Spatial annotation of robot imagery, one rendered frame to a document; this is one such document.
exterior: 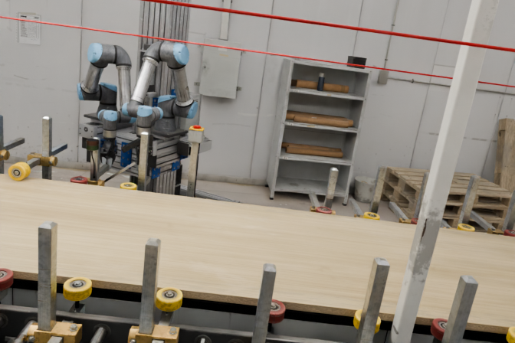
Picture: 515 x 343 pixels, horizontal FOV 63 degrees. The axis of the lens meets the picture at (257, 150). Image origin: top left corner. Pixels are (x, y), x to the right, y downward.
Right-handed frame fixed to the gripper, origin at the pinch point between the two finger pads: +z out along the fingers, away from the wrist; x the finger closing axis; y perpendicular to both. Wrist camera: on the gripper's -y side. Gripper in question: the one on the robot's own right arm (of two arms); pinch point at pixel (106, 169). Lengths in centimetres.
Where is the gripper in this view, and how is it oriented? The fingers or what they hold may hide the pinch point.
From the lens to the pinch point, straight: 270.3
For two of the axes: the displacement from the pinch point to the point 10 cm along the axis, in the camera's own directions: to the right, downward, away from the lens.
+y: 0.0, -2.5, 9.7
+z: -1.3, 9.6, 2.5
